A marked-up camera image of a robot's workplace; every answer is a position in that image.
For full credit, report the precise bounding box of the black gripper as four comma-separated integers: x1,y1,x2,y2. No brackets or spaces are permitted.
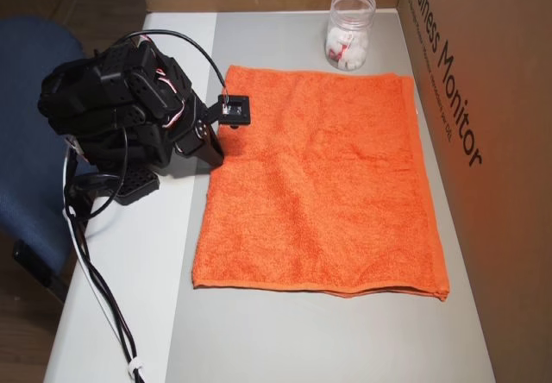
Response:
172,91,227,171

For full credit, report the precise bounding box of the cardboard box Business Monitor print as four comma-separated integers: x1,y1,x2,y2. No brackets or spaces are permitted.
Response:
396,0,552,383

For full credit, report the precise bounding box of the black and white cable bundle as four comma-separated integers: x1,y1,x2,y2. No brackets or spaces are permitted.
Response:
62,149,135,365
64,171,140,383

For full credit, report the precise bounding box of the grey table mat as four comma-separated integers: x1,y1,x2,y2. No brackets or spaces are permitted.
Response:
163,9,497,383

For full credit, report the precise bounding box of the clear plastic jar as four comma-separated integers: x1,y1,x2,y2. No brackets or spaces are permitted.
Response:
323,0,376,72

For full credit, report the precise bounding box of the brown wooden back rail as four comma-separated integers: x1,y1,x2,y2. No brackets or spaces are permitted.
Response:
145,0,407,14

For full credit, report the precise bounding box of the thin black camera cable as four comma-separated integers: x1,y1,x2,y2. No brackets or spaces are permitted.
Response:
115,29,229,99

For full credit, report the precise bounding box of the orange terry towel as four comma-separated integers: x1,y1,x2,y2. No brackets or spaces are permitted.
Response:
191,64,452,303

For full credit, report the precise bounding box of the blue office chair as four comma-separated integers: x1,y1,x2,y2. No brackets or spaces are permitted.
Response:
0,16,124,305

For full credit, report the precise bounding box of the black square wrist camera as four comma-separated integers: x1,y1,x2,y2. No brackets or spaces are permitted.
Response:
217,92,253,130

